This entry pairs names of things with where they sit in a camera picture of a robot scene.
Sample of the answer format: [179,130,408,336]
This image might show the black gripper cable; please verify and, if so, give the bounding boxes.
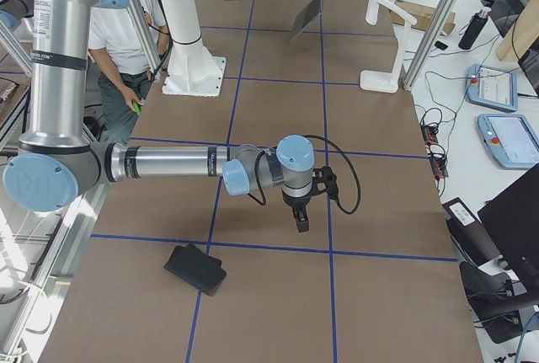
[243,134,361,216]

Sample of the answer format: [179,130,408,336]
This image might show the white desk lamp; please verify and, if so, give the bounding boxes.
[359,0,417,93]

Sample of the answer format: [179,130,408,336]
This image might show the grey laptop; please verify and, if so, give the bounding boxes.
[289,0,325,44]

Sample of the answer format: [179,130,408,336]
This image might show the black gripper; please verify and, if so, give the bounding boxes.
[282,192,311,232]

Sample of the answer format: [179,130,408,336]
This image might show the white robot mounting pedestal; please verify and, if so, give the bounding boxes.
[161,0,226,98]

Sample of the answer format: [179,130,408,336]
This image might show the person in white shirt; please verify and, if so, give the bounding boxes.
[88,0,169,144]

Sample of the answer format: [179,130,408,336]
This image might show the brown cardboard box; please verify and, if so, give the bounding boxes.
[395,0,456,35]

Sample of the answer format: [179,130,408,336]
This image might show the small black square device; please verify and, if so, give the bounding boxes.
[435,41,448,51]

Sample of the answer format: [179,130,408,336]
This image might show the near blue teach pendant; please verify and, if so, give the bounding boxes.
[477,114,538,169]

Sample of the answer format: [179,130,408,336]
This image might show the far blue teach pendant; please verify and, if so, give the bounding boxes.
[465,63,518,112]

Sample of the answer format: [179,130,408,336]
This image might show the blue teach pendant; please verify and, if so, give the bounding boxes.
[477,114,538,169]
[465,63,518,112]

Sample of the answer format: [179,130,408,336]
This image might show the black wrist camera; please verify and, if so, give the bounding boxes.
[310,166,339,202]

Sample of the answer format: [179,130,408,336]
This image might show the aluminium frame post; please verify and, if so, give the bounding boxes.
[403,0,456,91]

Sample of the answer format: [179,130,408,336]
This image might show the black computer monitor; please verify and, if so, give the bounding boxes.
[478,166,538,290]

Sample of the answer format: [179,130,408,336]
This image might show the black water bottle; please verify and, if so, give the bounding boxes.
[458,7,491,50]

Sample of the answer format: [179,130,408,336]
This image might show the black mouse pad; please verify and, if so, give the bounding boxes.
[163,243,227,295]

